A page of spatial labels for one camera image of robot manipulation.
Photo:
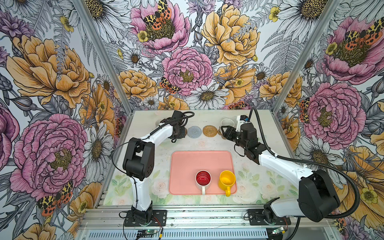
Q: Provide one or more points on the pink silicone tray mat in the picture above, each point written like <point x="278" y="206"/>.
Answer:
<point x="186" y="164"/>

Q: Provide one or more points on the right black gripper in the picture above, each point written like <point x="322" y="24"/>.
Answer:
<point x="230" y="131"/>

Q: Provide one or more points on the grey woven round coaster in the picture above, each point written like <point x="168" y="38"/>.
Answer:
<point x="194" y="132"/>

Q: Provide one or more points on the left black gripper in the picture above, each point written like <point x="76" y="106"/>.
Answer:
<point x="182" y="134"/>

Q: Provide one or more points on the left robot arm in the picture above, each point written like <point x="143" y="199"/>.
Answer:
<point x="139" y="163"/>

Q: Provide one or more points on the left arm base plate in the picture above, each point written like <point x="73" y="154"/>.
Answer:
<point x="150" y="218"/>

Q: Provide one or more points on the green circuit board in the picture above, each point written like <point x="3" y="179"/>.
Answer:
<point x="146" y="234"/>

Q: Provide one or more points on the aluminium front rail frame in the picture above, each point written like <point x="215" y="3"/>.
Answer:
<point x="201" y="223"/>

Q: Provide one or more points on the brown paw shaped coaster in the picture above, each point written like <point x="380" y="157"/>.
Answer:
<point x="220" y="134"/>

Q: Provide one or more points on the tan rattan round coaster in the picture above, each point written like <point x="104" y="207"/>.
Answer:
<point x="210" y="131"/>

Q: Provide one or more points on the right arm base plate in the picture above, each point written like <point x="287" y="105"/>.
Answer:
<point x="259" y="217"/>

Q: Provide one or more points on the white speckled mug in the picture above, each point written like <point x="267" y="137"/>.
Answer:
<point x="228" y="122"/>

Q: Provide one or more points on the red inside mug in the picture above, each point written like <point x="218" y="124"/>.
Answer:
<point x="203" y="180"/>

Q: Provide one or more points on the yellow mug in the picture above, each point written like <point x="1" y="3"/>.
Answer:
<point x="226" y="180"/>

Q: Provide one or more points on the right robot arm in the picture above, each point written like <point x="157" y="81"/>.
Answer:
<point x="317" y="198"/>

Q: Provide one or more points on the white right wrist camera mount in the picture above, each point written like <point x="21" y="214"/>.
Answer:
<point x="242" y="119"/>

